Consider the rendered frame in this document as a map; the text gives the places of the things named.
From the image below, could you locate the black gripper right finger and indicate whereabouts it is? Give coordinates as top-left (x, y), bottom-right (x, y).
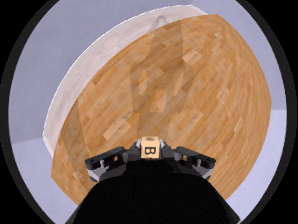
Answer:
top-left (159, 139), bottom-right (216, 181)

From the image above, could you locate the small beige letter block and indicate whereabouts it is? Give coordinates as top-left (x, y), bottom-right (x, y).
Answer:
top-left (141, 137), bottom-right (160, 158)

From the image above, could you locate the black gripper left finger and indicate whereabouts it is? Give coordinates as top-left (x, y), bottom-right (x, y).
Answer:
top-left (85, 139), bottom-right (142, 182)

